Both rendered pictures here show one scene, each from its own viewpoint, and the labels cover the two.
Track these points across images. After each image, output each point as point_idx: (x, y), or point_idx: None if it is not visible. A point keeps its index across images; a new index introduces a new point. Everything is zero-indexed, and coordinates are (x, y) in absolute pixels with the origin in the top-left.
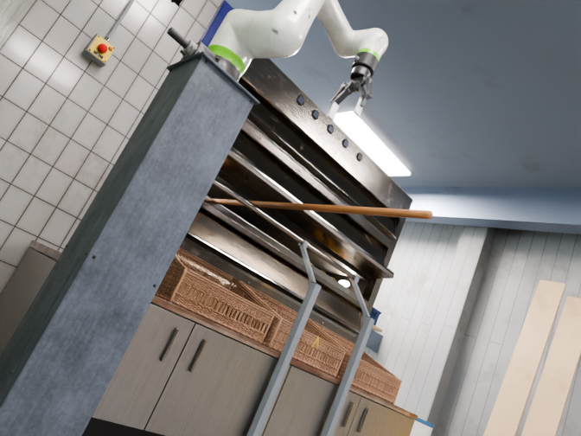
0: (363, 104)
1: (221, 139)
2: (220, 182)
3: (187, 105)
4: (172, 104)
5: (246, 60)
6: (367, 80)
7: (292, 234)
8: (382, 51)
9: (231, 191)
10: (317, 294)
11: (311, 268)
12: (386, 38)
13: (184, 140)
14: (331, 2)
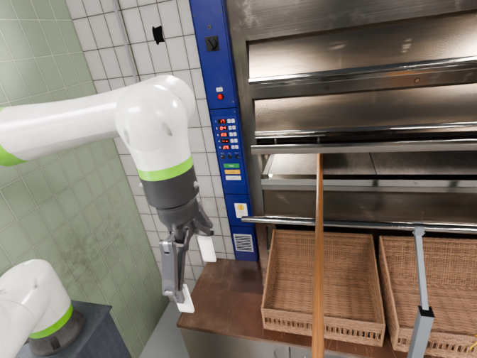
0: (179, 300)
1: None
2: (262, 219)
3: None
4: None
5: (35, 327)
6: (161, 253)
7: (388, 227)
8: (157, 152)
9: (277, 222)
10: (431, 325)
11: (424, 278)
12: (135, 121)
13: None
14: (43, 142)
